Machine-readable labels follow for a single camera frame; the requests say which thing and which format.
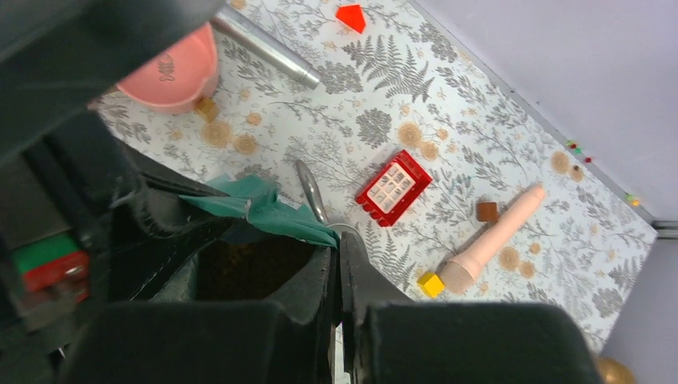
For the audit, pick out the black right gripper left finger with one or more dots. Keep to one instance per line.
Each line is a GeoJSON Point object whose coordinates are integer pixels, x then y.
{"type": "Point", "coordinates": [285, 338]}

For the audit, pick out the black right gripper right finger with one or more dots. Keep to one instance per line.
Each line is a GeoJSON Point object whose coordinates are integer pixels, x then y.
{"type": "Point", "coordinates": [389, 338]}

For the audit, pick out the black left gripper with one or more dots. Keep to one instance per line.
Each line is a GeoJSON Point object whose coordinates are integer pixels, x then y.
{"type": "Point", "coordinates": [63, 172]}

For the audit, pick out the green pet food bag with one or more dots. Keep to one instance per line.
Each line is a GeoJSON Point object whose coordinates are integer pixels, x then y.
{"type": "Point", "coordinates": [259, 228]}

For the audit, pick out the silver metal scoop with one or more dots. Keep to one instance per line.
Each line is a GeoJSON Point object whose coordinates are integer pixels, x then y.
{"type": "Point", "coordinates": [315, 201]}

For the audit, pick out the pink double pet bowl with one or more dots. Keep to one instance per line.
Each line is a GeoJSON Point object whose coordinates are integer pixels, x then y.
{"type": "Point", "coordinates": [176, 80]}

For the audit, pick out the yellow cube block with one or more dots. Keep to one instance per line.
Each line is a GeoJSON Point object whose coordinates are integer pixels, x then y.
{"type": "Point", "coordinates": [430, 284]}

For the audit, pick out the pink toy microphone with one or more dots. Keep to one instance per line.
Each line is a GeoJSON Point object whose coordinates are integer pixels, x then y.
{"type": "Point", "coordinates": [461, 271]}

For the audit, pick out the red toy block tray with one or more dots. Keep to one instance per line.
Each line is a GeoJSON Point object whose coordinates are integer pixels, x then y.
{"type": "Point", "coordinates": [387, 196]}

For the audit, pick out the brown cube block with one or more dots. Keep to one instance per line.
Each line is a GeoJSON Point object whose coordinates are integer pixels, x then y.
{"type": "Point", "coordinates": [487, 212]}

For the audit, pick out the floral patterned table mat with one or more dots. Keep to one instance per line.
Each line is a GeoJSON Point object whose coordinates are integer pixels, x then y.
{"type": "Point", "coordinates": [402, 85]}

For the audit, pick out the silver toy microphone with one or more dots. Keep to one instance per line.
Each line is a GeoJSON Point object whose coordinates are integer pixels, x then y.
{"type": "Point", "coordinates": [247, 33]}

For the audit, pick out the gold toy microphone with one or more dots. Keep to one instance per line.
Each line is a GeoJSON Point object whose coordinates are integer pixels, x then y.
{"type": "Point", "coordinates": [613, 372]}

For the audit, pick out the red house-shaped block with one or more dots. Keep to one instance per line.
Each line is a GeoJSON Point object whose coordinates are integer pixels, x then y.
{"type": "Point", "coordinates": [352, 16]}

